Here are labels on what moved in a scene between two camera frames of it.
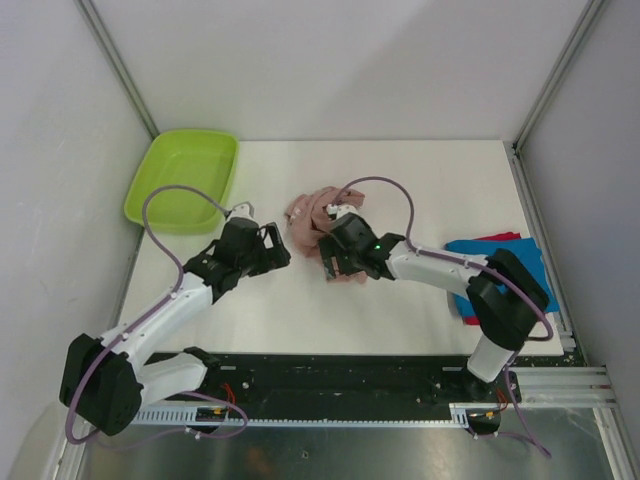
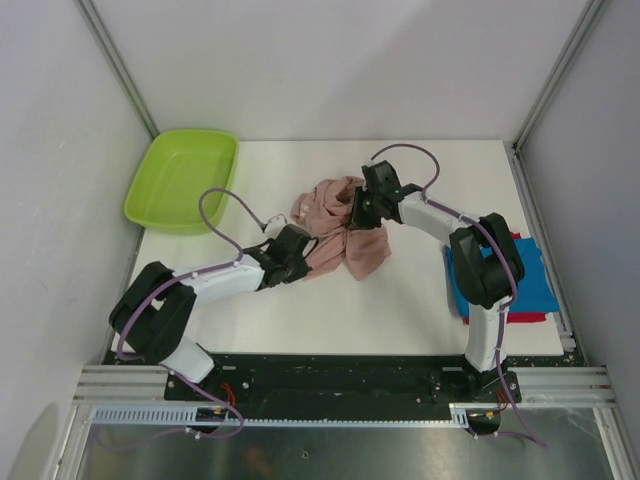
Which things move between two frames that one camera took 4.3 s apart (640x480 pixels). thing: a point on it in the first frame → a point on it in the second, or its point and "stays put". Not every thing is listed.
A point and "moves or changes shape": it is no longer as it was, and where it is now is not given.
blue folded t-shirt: x=524 y=247 stays put
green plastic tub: x=204 y=161 stays put
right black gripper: x=330 y=246 → x=358 y=219
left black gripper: x=272 y=257 → x=300 y=271
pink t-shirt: x=308 y=220 moves or changes shape
